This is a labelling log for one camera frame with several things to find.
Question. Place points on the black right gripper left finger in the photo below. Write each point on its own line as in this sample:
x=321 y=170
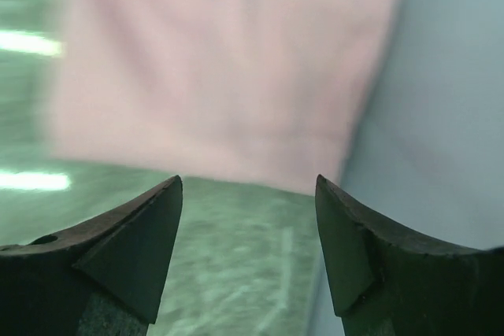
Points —
x=104 y=276

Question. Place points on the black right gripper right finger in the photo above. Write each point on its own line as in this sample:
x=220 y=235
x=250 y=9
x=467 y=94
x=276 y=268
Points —
x=388 y=279

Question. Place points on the pink t-shirt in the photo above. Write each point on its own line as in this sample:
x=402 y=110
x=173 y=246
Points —
x=266 y=92

